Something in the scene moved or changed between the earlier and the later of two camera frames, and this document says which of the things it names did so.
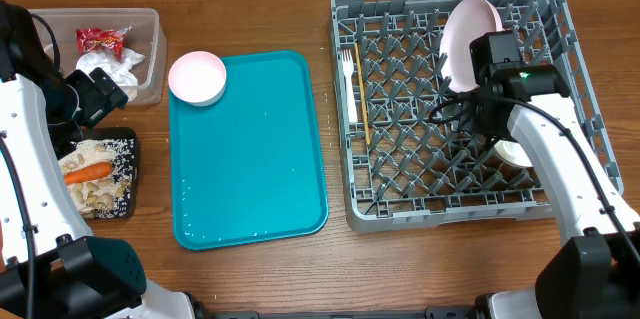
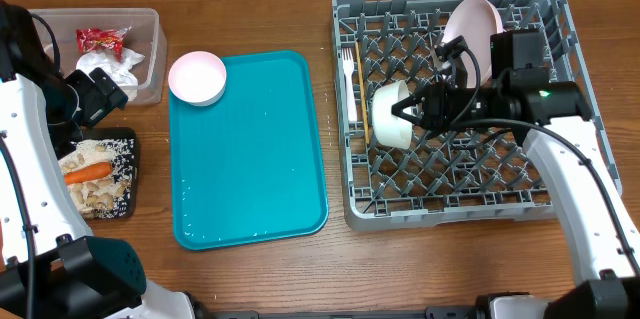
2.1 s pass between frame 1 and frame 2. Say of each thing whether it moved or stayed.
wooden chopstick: stayed
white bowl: moved
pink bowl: stayed
